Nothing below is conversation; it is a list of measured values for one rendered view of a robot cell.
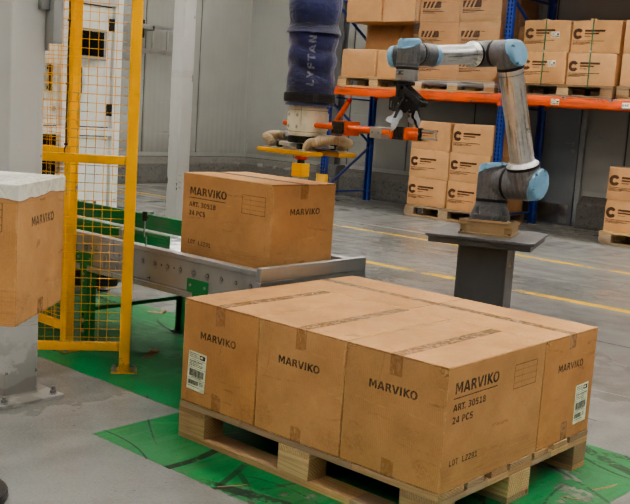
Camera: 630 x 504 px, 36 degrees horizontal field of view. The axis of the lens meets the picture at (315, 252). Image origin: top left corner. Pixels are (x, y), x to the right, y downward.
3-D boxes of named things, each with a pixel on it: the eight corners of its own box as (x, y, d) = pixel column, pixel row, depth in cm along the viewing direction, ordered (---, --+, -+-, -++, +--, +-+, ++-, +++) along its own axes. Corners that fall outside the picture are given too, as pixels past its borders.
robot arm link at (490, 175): (487, 199, 471) (490, 163, 470) (517, 201, 459) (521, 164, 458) (469, 197, 460) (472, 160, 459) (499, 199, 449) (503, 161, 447)
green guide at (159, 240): (-25, 213, 557) (-24, 198, 556) (-8, 213, 565) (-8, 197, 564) (152, 255, 453) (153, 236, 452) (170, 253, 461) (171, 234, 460)
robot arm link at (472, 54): (479, 41, 444) (382, 42, 397) (502, 40, 435) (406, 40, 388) (479, 67, 446) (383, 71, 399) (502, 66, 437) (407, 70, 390)
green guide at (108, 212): (56, 210, 597) (56, 196, 596) (70, 210, 605) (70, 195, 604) (235, 247, 493) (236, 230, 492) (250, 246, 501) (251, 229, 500)
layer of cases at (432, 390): (180, 399, 372) (185, 297, 367) (346, 360, 447) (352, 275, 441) (438, 495, 295) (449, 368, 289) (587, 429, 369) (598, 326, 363)
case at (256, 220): (179, 256, 459) (183, 171, 453) (242, 251, 488) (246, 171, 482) (268, 277, 419) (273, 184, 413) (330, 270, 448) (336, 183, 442)
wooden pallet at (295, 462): (177, 435, 374) (179, 399, 372) (344, 390, 449) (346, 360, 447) (434, 540, 296) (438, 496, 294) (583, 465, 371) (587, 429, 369)
